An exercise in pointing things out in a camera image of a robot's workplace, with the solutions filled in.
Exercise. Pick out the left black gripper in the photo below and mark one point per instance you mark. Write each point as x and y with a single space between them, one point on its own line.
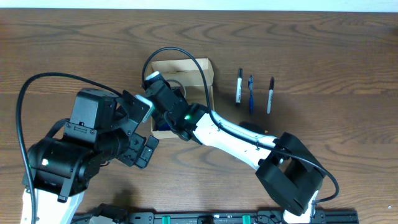
130 154

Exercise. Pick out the black teardrop shaped object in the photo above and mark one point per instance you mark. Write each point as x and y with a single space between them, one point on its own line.
252 127

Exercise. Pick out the cardboard box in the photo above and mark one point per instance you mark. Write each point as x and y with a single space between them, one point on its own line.
187 73

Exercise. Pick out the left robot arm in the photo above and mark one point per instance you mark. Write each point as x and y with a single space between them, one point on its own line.
102 127

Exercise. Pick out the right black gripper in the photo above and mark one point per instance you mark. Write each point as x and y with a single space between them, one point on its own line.
177 93

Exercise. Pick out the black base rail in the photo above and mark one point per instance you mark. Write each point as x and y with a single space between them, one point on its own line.
111 214

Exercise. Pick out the white masking tape roll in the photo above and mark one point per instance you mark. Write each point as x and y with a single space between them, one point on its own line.
180 86

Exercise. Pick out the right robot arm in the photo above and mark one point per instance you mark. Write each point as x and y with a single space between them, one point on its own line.
284 166

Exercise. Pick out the black capped white marker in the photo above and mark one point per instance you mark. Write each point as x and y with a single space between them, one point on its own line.
270 95

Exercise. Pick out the blue plastic rectangular block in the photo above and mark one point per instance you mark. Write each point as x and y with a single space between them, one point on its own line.
163 127

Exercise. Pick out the black and white marker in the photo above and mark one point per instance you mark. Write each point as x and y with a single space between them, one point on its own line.
239 87

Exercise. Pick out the blue ballpoint pen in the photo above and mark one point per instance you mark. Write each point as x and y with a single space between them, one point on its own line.
251 98

